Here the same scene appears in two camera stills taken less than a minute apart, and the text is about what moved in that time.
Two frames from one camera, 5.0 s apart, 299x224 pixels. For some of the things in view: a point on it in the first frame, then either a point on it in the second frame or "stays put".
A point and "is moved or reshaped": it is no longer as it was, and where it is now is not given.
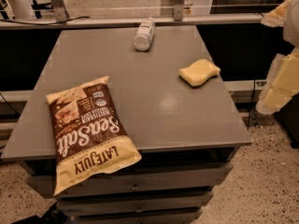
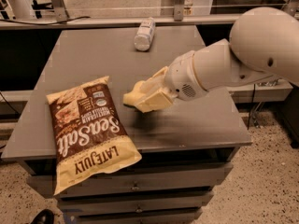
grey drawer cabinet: (187, 136) stays put
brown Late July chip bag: (90, 135) stays put
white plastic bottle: (145, 34) stays put
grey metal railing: (63, 21) stays put
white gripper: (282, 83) → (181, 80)
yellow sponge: (197, 73) is moved or reshaped
